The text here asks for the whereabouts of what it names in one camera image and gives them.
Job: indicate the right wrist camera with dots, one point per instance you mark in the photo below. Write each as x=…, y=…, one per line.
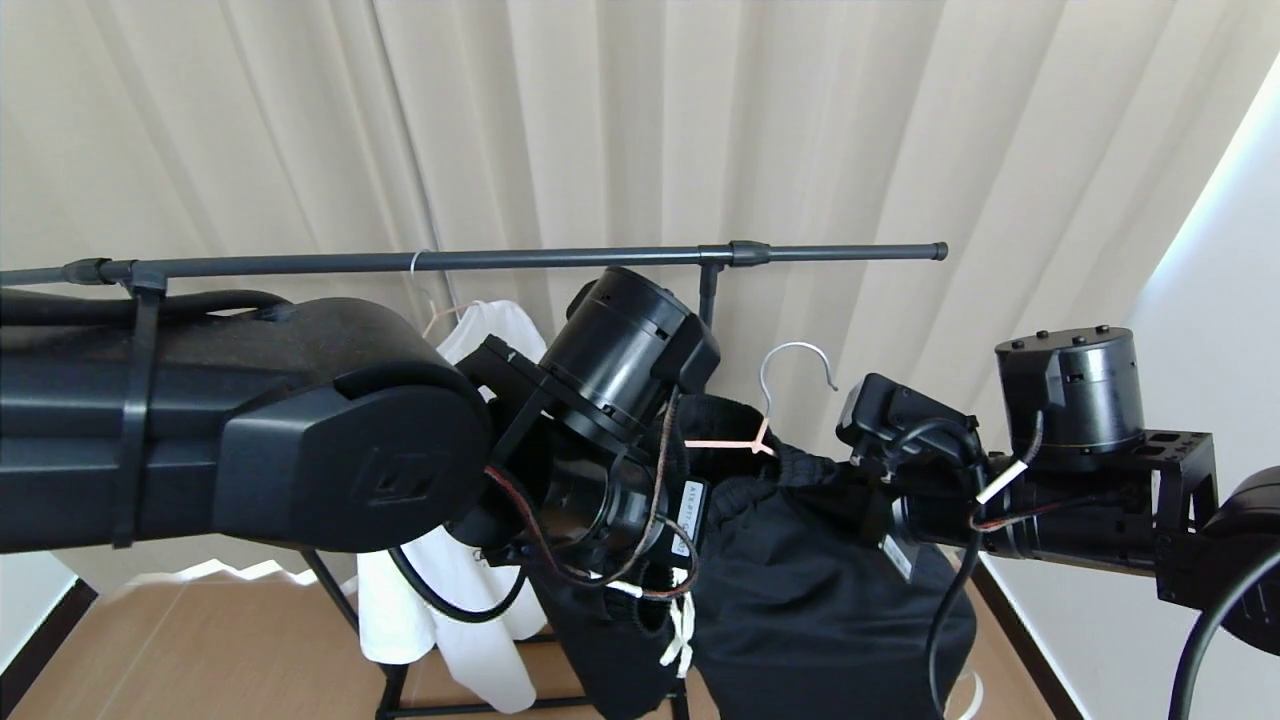
x=890, y=420

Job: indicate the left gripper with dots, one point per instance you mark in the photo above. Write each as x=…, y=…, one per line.
x=650, y=530

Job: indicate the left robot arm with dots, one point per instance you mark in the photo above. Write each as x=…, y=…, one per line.
x=250, y=440

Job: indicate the black clothes rack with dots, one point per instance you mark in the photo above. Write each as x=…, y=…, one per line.
x=500, y=258

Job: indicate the beige curtain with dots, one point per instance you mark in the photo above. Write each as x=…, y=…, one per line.
x=700, y=120

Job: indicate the pink clothes hanger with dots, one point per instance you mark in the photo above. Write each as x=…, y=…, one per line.
x=437, y=318
x=720, y=443

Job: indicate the white laundry basket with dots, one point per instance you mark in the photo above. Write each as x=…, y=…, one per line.
x=975, y=690

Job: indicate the black garment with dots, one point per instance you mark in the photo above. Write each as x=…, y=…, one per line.
x=800, y=620

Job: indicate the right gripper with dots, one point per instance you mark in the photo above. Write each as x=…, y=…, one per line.
x=1050, y=530

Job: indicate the white printed shirt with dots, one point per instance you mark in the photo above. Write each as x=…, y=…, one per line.
x=470, y=640

